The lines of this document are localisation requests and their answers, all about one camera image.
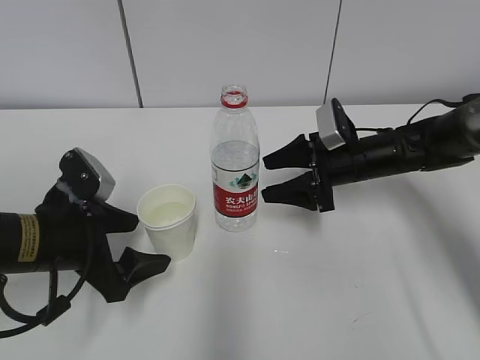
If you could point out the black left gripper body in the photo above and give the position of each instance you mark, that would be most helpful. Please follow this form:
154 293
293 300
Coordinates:
71 234

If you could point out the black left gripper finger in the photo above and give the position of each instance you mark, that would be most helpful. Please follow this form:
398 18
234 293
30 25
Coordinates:
135 267
115 220

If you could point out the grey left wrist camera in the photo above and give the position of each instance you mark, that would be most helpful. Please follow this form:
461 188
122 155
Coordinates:
85 176

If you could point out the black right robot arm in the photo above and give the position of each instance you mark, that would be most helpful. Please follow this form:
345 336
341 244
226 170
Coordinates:
435 143

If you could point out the clear Nongfu Spring water bottle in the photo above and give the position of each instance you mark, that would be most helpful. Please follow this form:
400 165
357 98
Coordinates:
235 161

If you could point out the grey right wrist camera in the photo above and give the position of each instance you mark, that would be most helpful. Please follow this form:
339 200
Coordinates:
334 126

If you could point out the white paper cup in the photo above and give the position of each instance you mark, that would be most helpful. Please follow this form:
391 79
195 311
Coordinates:
168 214

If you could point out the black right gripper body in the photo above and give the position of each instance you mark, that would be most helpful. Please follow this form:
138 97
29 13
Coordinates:
327 165

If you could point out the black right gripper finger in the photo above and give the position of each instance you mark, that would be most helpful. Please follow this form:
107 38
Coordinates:
299 191
296 154

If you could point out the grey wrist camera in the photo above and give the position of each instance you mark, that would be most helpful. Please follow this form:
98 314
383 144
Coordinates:
85 176
334 126

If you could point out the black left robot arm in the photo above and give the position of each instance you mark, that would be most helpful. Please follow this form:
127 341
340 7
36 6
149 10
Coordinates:
20 235

